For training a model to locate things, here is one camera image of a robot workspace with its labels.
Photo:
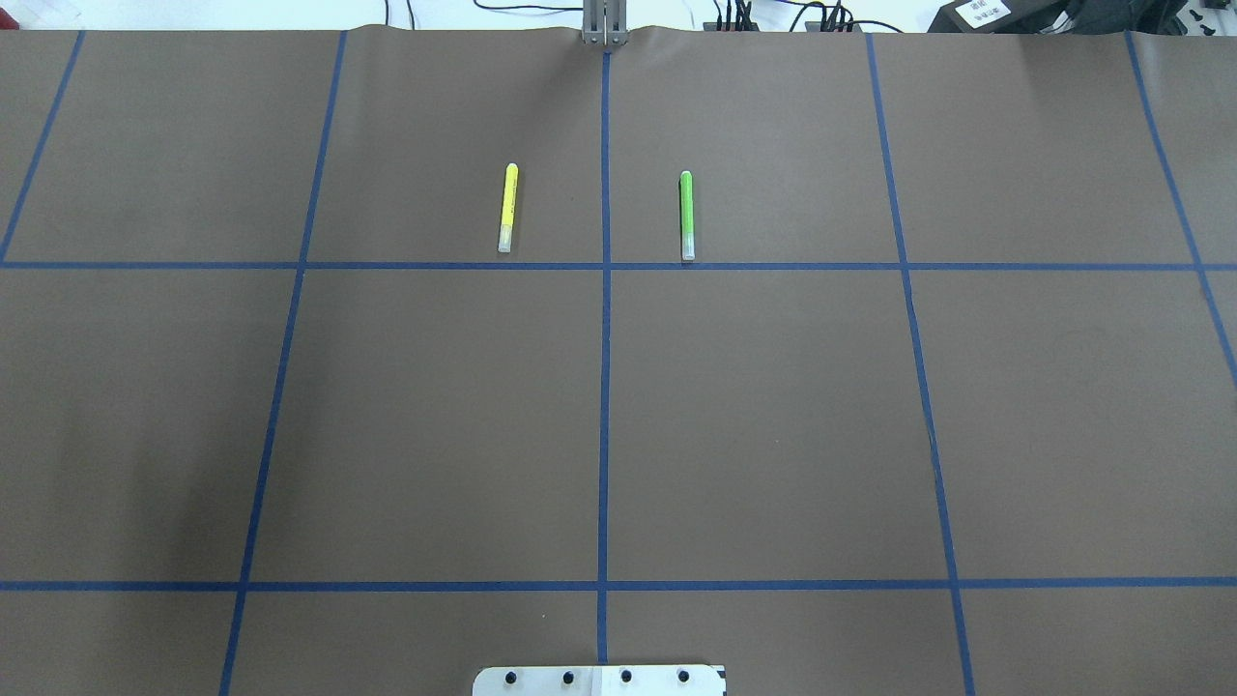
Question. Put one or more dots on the white camera pillar with base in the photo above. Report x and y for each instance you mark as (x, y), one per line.
(630, 679)

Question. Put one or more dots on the aluminium frame post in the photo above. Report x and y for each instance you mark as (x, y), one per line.
(604, 22)

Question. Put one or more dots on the brown paper table cover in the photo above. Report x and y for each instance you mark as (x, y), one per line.
(943, 405)

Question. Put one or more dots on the green highlighter pen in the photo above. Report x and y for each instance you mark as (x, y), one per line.
(687, 226)

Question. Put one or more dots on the black adapter box with label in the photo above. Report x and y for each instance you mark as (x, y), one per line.
(1005, 17)

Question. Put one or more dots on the small black usb hub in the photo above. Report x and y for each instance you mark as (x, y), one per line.
(733, 16)

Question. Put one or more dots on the yellow highlighter pen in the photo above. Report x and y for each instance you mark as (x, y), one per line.
(509, 200)

